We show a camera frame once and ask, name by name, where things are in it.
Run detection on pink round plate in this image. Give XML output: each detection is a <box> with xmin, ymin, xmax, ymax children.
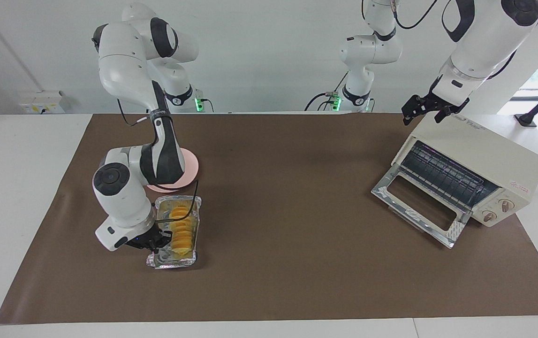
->
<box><xmin>146</xmin><ymin>147</ymin><xmax>200</xmax><ymax>194</ymax></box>

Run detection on glass oven door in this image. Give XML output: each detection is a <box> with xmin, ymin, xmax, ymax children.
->
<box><xmin>371</xmin><ymin>171</ymin><xmax>474</xmax><ymax>250</ymax></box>

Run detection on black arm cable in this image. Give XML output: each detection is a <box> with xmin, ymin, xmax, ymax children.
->
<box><xmin>361</xmin><ymin>0</ymin><xmax>439</xmax><ymax>30</ymax></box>
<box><xmin>116</xmin><ymin>96</ymin><xmax>200</xmax><ymax>224</ymax></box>

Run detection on white toaster oven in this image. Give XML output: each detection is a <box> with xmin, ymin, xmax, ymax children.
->
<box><xmin>391</xmin><ymin>112</ymin><xmax>538</xmax><ymax>229</ymax></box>

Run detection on brown table mat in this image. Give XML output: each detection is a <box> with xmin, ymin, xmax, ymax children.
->
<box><xmin>0</xmin><ymin>113</ymin><xmax>538</xmax><ymax>325</ymax></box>

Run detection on white wall power strip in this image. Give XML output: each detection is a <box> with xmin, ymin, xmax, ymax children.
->
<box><xmin>19</xmin><ymin>91</ymin><xmax>66</xmax><ymax>115</ymax></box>

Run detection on oven wire rack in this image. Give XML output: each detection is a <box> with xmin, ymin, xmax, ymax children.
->
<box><xmin>399</xmin><ymin>140</ymin><xmax>500</xmax><ymax>213</ymax></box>

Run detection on aluminium foil tray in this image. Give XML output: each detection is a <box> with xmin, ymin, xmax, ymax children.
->
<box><xmin>145</xmin><ymin>194</ymin><xmax>203</xmax><ymax>269</ymax></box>

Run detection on black base cable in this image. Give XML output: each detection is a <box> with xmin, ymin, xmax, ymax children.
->
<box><xmin>303</xmin><ymin>70</ymin><xmax>350</xmax><ymax>112</ymax></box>

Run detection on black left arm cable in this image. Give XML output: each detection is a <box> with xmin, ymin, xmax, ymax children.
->
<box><xmin>361</xmin><ymin>0</ymin><xmax>439</xmax><ymax>30</ymax></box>

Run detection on sliced yellow bread loaf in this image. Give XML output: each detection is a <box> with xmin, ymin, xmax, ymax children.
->
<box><xmin>167</xmin><ymin>206</ymin><xmax>196</xmax><ymax>259</ymax></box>

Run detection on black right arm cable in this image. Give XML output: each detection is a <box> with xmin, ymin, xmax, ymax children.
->
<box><xmin>116</xmin><ymin>96</ymin><xmax>200</xmax><ymax>224</ymax></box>

